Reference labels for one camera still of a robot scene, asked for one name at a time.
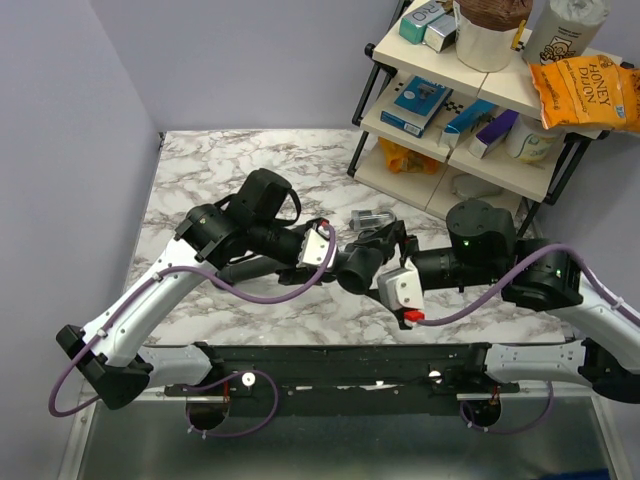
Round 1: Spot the black corrugated hose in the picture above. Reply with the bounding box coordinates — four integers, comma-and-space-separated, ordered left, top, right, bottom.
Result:
214, 254, 346, 289

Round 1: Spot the clear plastic pipe fitting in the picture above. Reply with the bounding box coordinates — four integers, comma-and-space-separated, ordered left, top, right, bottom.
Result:
348, 209, 396, 232

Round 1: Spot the grey T pipe fitting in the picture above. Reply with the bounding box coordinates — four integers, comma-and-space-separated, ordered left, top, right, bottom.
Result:
336, 246, 384, 295

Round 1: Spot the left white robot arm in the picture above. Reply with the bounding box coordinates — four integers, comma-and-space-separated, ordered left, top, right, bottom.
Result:
56, 168, 337, 410

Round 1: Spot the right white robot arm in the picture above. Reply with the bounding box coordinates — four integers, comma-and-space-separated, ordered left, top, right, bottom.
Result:
337, 199, 639, 404

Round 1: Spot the orange snack bag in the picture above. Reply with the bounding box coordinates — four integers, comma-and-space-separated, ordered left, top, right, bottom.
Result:
377, 137, 440, 175

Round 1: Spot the cream tiered shelf rack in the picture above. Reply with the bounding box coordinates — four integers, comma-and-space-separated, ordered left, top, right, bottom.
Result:
348, 1, 609, 232

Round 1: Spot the blue white carton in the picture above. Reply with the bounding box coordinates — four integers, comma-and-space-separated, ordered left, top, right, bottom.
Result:
439, 99, 496, 150

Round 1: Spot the purple white carton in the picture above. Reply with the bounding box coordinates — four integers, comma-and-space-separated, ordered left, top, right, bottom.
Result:
468, 110, 519, 159

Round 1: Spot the blue product box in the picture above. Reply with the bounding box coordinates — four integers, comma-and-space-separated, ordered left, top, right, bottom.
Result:
380, 76, 453, 138

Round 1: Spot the white round container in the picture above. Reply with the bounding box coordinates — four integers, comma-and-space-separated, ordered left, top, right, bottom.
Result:
505, 115, 564, 162

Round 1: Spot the silver small box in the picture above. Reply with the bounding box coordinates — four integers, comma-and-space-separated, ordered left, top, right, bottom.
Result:
423, 15, 457, 53

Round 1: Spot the teal green box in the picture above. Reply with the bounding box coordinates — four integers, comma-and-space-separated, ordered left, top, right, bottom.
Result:
399, 1, 446, 45

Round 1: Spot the orange honey dijon chip bag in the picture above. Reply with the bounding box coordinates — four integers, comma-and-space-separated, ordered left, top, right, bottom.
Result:
529, 54, 639, 134

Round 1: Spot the white tub brown lid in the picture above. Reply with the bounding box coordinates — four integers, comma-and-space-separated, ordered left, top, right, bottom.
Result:
453, 0, 533, 73

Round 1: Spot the grey cylindrical canister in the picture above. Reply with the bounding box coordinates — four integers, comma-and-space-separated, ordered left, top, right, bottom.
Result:
522, 0, 612, 65

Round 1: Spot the aluminium frame rail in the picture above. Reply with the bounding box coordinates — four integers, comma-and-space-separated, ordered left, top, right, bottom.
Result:
78, 345, 593, 410

